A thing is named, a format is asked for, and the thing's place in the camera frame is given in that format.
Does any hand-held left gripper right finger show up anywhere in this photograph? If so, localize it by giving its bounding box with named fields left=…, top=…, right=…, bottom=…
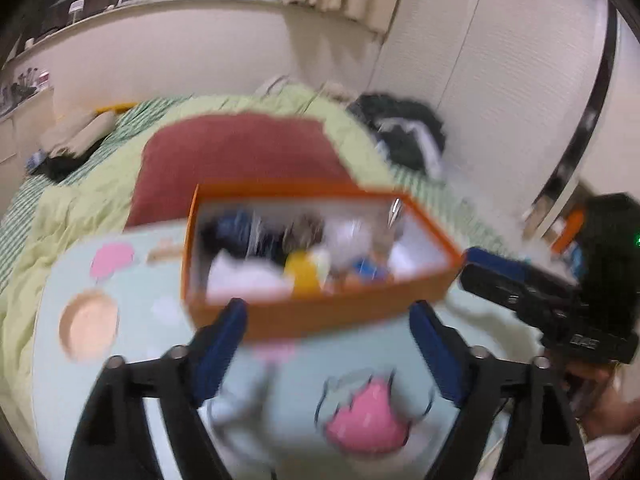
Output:
left=407, top=300, right=591, bottom=480

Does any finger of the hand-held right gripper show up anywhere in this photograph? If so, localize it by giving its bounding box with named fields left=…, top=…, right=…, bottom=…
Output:
left=464, top=246, right=581, bottom=292
left=459, top=266, right=562, bottom=333

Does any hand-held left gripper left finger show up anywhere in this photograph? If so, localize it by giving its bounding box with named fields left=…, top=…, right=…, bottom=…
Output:
left=65, top=297, right=249, bottom=480

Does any orange cardboard box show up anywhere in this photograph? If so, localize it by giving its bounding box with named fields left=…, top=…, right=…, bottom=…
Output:
left=181, top=180, right=467, bottom=343

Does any person's right hand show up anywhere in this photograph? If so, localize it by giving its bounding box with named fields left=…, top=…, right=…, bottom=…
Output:
left=562, top=360, right=640, bottom=436

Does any cluttered white shelf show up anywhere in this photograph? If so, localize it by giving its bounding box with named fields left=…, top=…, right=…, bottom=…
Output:
left=522, top=180, right=587, bottom=262

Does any white folded towel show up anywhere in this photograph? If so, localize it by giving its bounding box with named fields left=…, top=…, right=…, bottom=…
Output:
left=206, top=254, right=296, bottom=303

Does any light blue lap table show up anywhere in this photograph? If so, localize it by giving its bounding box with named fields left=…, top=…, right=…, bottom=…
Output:
left=32, top=220, right=551, bottom=480

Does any white plush with yellow hat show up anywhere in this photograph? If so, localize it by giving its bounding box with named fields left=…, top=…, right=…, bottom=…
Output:
left=284, top=250, right=328, bottom=297

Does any brown plush with blue patch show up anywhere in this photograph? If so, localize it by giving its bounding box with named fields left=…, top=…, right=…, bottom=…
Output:
left=344, top=256, right=392, bottom=287

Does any pile of dark clothes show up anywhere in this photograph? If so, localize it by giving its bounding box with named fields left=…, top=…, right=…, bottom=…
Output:
left=347, top=92, right=447, bottom=182

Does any white louvered closet door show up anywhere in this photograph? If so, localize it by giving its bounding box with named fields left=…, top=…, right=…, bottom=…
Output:
left=370, top=0, right=613, bottom=243

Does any light green blanket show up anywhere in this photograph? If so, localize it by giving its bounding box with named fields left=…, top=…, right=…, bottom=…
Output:
left=0, top=82, right=401, bottom=461

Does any black cloth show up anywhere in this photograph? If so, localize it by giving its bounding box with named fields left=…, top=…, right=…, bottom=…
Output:
left=27, top=152, right=94, bottom=184

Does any green checkered bedsheet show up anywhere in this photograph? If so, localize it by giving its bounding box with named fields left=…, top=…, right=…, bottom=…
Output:
left=0, top=97, right=531, bottom=311

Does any white drawer cabinet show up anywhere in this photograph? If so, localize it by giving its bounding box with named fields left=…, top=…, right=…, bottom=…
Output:
left=0, top=85, right=57, bottom=182

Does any red corduroy cushion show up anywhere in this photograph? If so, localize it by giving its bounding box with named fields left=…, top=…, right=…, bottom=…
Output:
left=125, top=114, right=362, bottom=231

